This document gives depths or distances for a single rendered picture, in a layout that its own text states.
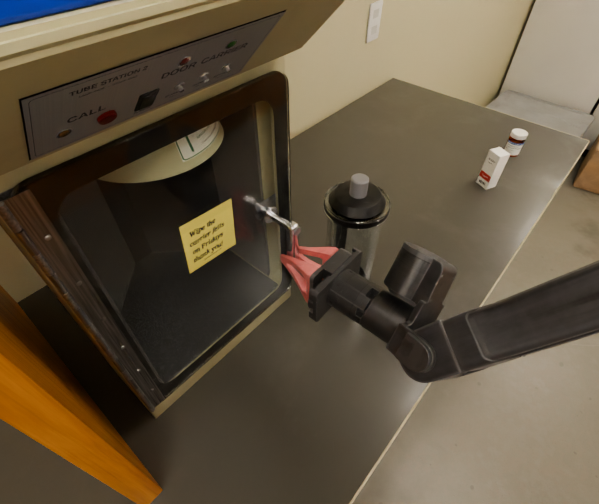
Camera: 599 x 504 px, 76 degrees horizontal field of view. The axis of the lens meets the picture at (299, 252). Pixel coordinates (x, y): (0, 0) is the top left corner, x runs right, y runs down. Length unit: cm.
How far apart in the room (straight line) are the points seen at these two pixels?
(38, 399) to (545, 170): 122
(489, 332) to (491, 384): 147
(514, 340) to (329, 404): 34
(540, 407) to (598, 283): 154
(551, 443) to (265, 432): 141
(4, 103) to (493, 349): 42
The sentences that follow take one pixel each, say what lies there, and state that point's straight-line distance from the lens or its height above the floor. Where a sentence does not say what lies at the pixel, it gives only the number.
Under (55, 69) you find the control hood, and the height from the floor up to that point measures 149.
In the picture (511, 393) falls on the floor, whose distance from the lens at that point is 191.
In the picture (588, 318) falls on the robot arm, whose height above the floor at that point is 129.
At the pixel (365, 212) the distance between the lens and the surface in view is 60.
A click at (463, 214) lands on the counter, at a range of 102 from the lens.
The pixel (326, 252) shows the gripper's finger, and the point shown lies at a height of 117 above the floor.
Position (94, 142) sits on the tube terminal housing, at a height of 139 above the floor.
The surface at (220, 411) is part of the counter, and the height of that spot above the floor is 94.
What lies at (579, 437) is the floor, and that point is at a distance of 196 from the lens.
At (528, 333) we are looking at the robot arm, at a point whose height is 125.
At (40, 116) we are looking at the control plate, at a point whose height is 146.
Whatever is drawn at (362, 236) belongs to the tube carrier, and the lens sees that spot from 62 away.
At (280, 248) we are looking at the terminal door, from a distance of 61.
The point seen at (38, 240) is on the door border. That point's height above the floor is 134.
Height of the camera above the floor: 156
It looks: 47 degrees down
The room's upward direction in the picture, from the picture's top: straight up
